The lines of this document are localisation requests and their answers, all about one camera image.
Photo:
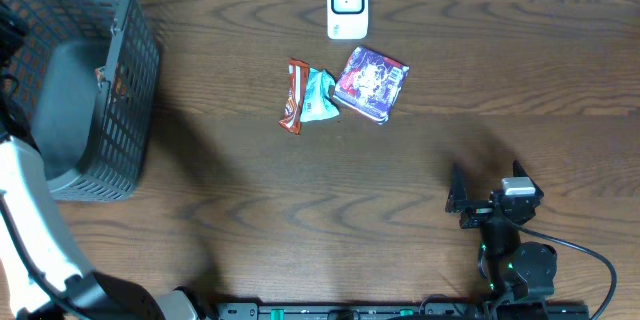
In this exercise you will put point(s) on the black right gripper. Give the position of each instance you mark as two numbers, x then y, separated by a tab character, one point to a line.
478	211

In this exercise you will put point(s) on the purple snack package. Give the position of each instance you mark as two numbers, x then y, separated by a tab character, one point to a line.
370	84

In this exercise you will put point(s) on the teal snack packet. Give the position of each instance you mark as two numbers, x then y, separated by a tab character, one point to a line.
318	105

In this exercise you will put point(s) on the red orange snack wrapper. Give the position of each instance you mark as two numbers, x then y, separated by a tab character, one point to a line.
298	78

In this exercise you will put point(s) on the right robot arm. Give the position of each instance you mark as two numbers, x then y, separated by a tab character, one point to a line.
518	273

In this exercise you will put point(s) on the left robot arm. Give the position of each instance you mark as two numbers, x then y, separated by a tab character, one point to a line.
47	273

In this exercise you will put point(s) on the white barcode scanner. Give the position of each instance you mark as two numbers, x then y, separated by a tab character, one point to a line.
347	19

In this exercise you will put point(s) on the grey plastic basket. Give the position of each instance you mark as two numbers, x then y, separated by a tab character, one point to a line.
85	79

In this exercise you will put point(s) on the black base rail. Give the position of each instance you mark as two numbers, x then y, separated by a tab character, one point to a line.
433	307

